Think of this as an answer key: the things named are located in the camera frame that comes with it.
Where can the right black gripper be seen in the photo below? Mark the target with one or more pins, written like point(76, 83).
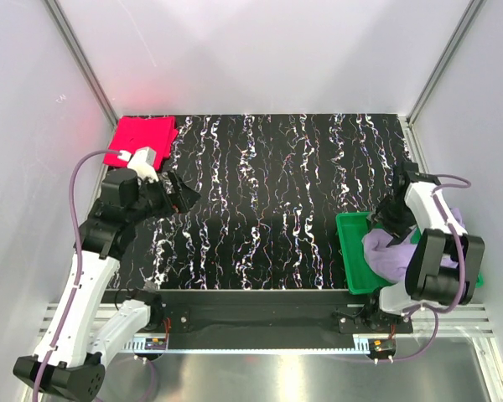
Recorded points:
point(397, 231)

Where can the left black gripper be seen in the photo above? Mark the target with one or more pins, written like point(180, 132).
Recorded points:
point(182, 199)

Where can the lavender t shirt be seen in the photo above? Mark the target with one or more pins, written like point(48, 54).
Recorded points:
point(434, 259)

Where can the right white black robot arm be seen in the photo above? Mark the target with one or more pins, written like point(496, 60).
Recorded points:
point(423, 195)

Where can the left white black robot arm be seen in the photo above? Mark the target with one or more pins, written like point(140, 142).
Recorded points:
point(71, 359)

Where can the green plastic tray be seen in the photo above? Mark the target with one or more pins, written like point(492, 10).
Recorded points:
point(361, 280)

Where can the folded pink t shirt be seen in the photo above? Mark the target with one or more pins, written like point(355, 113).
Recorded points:
point(158, 133)

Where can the black marbled table mat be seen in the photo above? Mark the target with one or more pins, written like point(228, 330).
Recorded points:
point(271, 187)

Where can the right connector board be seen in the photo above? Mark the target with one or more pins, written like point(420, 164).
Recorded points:
point(382, 345)

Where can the connector board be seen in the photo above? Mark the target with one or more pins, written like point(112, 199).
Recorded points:
point(155, 343)
point(382, 345)

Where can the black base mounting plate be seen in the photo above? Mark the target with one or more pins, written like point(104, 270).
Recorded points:
point(319, 316)

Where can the left connector board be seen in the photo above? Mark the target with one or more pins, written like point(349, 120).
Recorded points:
point(155, 343)

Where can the white slotted cable duct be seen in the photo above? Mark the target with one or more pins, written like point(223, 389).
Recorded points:
point(346, 345)

